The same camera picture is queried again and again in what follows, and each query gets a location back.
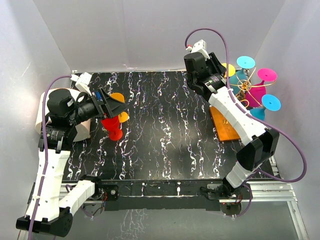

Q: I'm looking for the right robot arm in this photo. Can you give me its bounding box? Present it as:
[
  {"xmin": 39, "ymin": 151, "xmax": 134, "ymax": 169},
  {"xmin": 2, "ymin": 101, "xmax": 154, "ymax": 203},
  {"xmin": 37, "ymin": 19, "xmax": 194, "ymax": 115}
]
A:
[{"xmin": 183, "ymin": 52, "xmax": 280, "ymax": 199}]

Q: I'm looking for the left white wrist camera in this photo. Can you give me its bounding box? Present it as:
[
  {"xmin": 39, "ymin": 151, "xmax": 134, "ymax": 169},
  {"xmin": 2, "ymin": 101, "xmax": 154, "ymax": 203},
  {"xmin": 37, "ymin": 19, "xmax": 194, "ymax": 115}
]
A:
[{"xmin": 70, "ymin": 72, "xmax": 92, "ymax": 96}]

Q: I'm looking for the teal wine glass back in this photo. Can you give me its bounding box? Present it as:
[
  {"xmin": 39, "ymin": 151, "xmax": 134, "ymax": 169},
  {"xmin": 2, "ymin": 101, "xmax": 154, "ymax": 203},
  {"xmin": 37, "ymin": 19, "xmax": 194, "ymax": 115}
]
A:
[{"xmin": 229, "ymin": 55, "xmax": 256, "ymax": 95}]

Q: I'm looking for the teal wine glass front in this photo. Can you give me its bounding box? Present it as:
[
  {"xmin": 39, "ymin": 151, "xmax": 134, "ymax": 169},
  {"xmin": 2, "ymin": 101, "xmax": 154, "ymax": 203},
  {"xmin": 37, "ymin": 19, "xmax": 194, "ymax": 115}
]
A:
[{"xmin": 250, "ymin": 94, "xmax": 282, "ymax": 121}]

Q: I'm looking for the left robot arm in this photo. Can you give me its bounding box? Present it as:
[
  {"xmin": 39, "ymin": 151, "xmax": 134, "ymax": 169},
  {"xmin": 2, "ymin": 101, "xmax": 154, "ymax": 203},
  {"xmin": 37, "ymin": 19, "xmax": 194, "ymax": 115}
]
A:
[{"xmin": 16, "ymin": 87, "xmax": 128, "ymax": 239}]

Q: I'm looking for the orange wine glass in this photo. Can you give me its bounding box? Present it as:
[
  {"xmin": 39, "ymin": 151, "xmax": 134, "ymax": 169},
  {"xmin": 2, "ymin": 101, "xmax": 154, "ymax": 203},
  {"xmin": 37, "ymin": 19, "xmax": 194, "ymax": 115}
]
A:
[{"xmin": 110, "ymin": 92, "xmax": 129, "ymax": 123}]

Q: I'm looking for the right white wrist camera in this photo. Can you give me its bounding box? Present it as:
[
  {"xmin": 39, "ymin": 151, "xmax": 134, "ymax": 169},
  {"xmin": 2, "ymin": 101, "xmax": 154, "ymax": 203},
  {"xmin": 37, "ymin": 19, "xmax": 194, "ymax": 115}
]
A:
[{"xmin": 185, "ymin": 39, "xmax": 210, "ymax": 60}]

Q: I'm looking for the yellow wine glass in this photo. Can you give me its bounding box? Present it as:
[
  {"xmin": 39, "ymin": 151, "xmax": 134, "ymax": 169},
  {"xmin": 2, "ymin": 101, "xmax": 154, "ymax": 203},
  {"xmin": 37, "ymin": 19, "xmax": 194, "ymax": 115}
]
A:
[{"xmin": 222, "ymin": 62, "xmax": 236, "ymax": 77}]

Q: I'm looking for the teal wine glass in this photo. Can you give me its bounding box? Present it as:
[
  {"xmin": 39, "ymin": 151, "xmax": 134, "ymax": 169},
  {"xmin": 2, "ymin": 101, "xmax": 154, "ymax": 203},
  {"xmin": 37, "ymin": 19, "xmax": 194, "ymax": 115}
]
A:
[
  {"xmin": 250, "ymin": 94, "xmax": 282, "ymax": 121},
  {"xmin": 229, "ymin": 55, "xmax": 256, "ymax": 95}
]

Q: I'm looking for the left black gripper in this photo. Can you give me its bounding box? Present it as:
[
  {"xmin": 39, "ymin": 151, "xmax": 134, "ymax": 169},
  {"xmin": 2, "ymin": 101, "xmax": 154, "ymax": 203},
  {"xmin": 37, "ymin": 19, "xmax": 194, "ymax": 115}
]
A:
[{"xmin": 67, "ymin": 87, "xmax": 129, "ymax": 125}]

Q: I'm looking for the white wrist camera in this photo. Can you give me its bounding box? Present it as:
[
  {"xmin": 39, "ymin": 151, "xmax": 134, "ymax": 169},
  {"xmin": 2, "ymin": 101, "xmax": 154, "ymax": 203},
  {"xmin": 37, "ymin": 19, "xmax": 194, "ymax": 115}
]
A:
[
  {"xmin": 185, "ymin": 39, "xmax": 210, "ymax": 60},
  {"xmin": 70, "ymin": 72, "xmax": 92, "ymax": 96}
]

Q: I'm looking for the gold wire glass rack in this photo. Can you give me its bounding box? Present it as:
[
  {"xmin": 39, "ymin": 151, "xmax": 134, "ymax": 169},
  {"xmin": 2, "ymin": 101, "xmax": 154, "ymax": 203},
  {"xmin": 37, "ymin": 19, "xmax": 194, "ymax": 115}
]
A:
[{"xmin": 209, "ymin": 67, "xmax": 276, "ymax": 143}]

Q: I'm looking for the magenta wine glass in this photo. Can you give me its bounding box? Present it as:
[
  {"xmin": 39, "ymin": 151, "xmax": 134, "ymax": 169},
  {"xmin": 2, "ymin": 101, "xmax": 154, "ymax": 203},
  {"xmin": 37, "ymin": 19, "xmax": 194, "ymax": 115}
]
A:
[{"xmin": 245, "ymin": 68, "xmax": 278, "ymax": 108}]

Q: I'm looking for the black front mounting bar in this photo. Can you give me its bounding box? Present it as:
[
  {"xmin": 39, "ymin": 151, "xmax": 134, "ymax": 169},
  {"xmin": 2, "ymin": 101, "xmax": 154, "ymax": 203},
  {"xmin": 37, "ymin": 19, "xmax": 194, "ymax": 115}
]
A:
[{"xmin": 101, "ymin": 179, "xmax": 222, "ymax": 211}]

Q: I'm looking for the red wine glass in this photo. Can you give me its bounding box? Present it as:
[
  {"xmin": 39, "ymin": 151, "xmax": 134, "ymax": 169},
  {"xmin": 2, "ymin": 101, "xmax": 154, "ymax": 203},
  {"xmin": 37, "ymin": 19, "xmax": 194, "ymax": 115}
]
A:
[{"xmin": 101, "ymin": 116, "xmax": 123, "ymax": 141}]

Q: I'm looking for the small blue device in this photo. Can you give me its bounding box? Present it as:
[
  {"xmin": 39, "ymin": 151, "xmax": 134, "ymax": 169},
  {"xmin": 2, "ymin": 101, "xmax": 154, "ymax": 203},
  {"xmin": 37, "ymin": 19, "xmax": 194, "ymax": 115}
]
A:
[{"xmin": 95, "ymin": 91, "xmax": 102, "ymax": 100}]

